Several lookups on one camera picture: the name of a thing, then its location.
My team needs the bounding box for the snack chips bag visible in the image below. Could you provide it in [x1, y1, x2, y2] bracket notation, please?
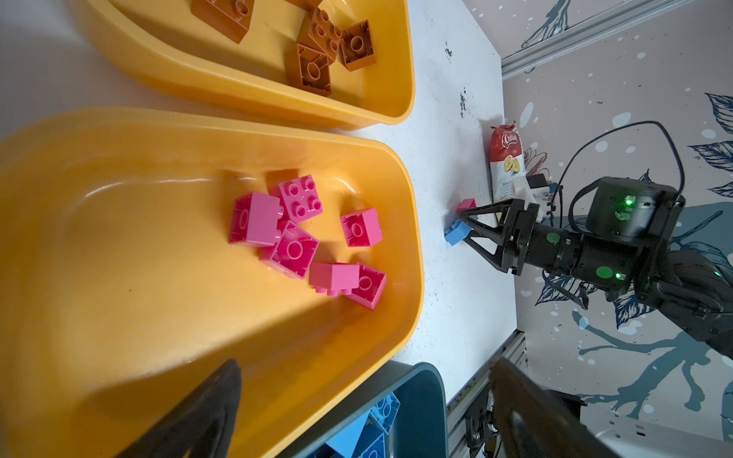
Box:
[489, 123, 526, 202]

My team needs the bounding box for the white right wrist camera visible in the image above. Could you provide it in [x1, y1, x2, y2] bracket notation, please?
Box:
[513, 174, 550, 210]

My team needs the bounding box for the dark teal plastic bin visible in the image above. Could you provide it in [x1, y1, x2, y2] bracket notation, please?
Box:
[280, 362, 448, 457]

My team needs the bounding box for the pink lego brick front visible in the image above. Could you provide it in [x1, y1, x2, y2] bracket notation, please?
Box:
[347, 263, 387, 310]

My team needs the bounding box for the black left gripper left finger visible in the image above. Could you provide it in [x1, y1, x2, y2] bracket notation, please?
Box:
[118, 360, 242, 457]

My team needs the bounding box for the near yellow plastic bin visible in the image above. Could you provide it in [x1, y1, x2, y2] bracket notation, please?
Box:
[1, 108, 424, 457]

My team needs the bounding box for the brown lego brick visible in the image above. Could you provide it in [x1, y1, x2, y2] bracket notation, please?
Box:
[191, 0, 255, 43]
[298, 7, 343, 65]
[341, 20, 377, 72]
[284, 43, 332, 97]

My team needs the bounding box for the blue sloped lego brick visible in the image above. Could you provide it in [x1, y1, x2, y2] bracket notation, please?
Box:
[326, 412, 370, 458]

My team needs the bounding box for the far yellow plastic bin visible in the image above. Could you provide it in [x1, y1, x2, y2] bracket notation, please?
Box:
[69, 1, 415, 130]

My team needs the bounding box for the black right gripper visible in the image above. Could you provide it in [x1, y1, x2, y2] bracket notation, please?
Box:
[458, 198, 540, 275]

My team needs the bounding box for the pink lego brick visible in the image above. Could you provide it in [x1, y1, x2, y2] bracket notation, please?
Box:
[308, 263, 360, 297]
[228, 192, 284, 247]
[340, 208, 383, 247]
[259, 221, 320, 280]
[270, 175, 324, 224]
[347, 263, 387, 310]

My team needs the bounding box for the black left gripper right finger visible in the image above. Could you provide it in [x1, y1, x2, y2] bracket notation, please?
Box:
[490, 358, 616, 457]

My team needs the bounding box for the yellow plastic bin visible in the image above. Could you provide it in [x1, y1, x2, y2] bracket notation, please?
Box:
[69, 1, 415, 130]
[1, 108, 424, 457]

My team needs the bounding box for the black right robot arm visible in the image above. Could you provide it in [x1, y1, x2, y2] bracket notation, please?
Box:
[458, 177, 732, 357]

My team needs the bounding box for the blue lego brick large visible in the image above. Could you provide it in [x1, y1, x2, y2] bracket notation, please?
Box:
[352, 420, 387, 458]

